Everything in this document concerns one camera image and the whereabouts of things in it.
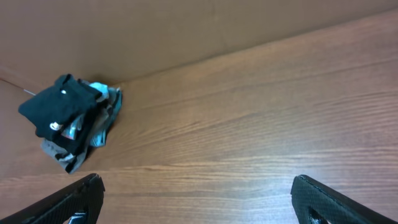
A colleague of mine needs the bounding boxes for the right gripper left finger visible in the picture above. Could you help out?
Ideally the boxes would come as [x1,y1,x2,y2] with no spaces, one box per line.
[1,174,105,224]

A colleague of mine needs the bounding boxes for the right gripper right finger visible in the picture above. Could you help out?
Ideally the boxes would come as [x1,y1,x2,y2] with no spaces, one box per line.
[290,175,397,224]

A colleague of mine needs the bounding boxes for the dark teal t-shirt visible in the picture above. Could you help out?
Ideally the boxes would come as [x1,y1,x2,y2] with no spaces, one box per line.
[18,74,102,140]

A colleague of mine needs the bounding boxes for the grey folded garment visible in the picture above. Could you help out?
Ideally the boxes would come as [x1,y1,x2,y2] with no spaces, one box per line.
[40,105,114,174]

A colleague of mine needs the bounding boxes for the black folded garment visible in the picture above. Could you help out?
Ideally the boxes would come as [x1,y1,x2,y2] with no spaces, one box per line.
[53,101,108,155]

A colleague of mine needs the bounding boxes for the blue denim folded garment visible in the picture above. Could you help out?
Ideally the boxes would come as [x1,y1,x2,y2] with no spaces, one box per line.
[90,88,123,147]

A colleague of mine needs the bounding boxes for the light blue folded t-shirt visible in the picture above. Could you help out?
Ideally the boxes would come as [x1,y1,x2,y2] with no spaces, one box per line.
[62,80,109,140]

